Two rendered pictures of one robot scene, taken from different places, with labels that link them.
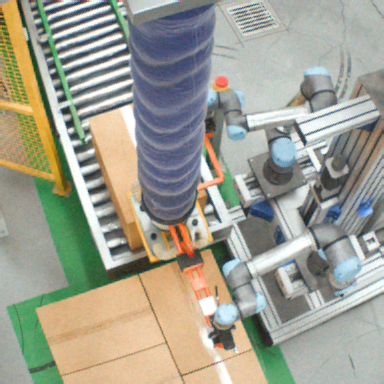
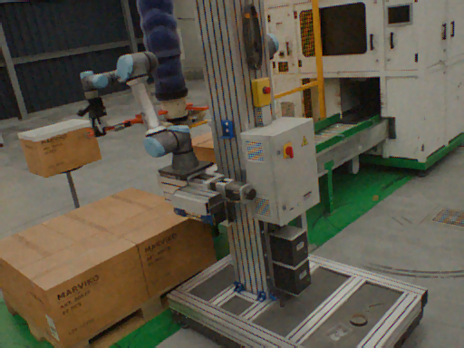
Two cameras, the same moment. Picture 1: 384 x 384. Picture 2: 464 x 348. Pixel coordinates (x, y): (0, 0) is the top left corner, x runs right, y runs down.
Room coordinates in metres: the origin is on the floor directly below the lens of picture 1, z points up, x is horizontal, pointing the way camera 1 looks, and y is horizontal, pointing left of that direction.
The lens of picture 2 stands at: (0.49, -3.00, 1.76)
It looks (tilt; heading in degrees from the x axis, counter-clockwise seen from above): 19 degrees down; 73
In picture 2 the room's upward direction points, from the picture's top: 9 degrees counter-clockwise
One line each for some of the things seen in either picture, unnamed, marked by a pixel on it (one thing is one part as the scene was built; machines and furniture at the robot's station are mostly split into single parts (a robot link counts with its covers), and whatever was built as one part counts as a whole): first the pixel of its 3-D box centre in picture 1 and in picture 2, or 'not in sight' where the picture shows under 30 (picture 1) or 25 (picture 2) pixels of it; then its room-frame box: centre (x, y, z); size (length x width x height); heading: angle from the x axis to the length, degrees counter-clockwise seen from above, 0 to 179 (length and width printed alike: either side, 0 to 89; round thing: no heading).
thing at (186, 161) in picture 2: (324, 259); (183, 157); (0.96, -0.62, 1.09); 0.15 x 0.15 x 0.10
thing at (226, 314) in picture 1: (226, 315); (88, 81); (0.57, -0.16, 1.54); 0.09 x 0.08 x 0.11; 117
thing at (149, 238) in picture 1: (148, 223); not in sight; (1.06, 0.18, 1.14); 0.34 x 0.10 x 0.05; 25
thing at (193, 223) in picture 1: (189, 209); (185, 124); (1.14, 0.01, 1.14); 0.34 x 0.10 x 0.05; 25
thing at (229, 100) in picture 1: (230, 102); not in sight; (1.46, -0.13, 1.54); 0.11 x 0.11 x 0.08; 12
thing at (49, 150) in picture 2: not in sight; (61, 146); (0.22, 1.72, 0.82); 0.60 x 0.40 x 0.40; 25
